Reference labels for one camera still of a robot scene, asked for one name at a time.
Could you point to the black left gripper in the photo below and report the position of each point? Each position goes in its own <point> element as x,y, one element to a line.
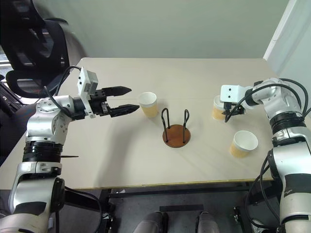
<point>98,105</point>

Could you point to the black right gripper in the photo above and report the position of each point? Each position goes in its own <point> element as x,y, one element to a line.
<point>240,109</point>

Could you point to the tan paper cup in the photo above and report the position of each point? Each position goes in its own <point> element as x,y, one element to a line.
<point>241,146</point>
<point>148,106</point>
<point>217,112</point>

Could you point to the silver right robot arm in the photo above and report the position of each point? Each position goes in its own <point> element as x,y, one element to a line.
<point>288,104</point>

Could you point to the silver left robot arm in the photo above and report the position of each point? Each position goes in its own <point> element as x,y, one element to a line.
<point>40,126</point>

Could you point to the white partition panel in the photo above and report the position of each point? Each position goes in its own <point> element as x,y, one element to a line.
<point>291,31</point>

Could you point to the black mesh office chair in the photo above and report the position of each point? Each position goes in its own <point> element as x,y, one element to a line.
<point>31,48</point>

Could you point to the dark rounded shape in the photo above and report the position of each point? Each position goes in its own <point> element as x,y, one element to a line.
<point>150,222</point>
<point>207,222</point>

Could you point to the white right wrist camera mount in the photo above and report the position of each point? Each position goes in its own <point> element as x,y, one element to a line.
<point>233,92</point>

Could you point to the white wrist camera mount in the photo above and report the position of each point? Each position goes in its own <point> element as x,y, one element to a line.
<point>85,81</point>
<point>233,92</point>

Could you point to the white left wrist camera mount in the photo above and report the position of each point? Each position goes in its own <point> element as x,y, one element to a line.
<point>85,81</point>

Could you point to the black table frame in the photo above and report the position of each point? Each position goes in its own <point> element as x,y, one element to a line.
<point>170,191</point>

